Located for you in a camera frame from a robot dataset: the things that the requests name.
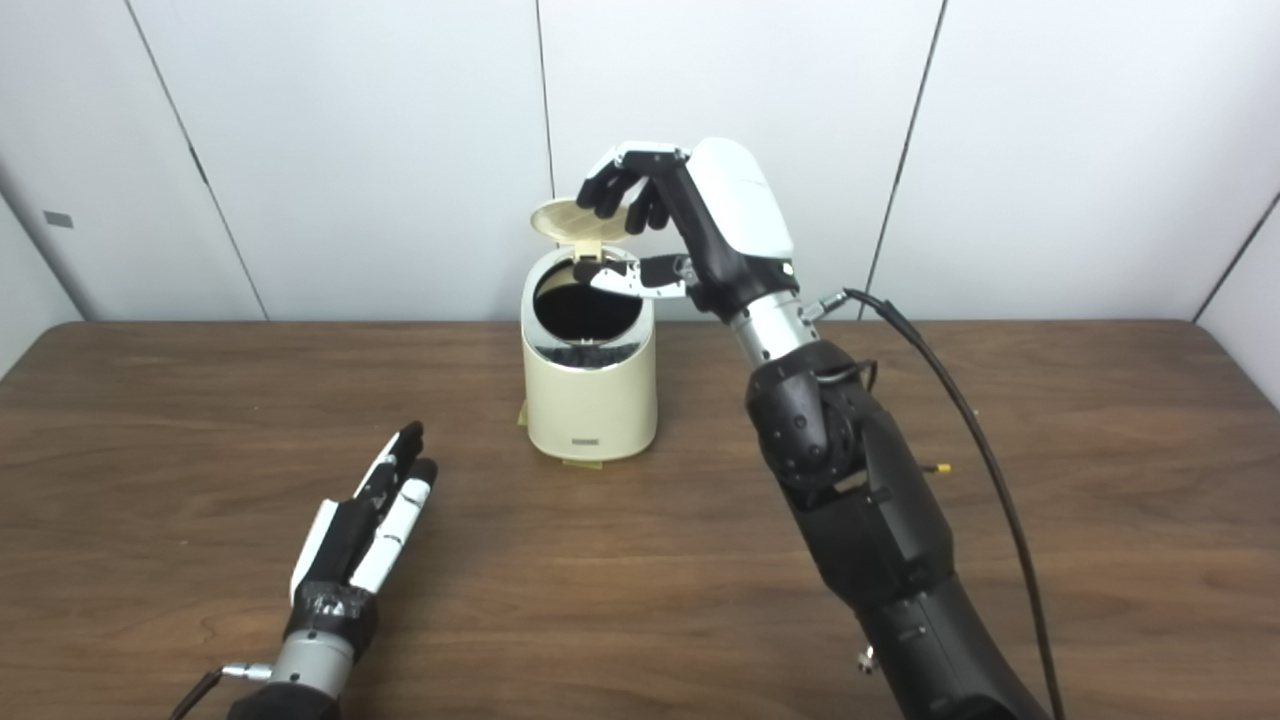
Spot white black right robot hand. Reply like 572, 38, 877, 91
576, 138, 798, 319

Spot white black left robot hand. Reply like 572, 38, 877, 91
288, 421, 439, 643

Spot cream round bin lid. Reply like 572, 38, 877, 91
529, 197, 631, 263

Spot cream-colored bin body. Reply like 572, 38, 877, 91
520, 245, 658, 463

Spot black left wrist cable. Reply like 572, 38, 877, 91
170, 662, 273, 720

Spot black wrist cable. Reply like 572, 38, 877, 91
805, 288, 1066, 720
170, 662, 273, 720

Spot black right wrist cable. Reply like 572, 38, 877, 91
805, 288, 1066, 720

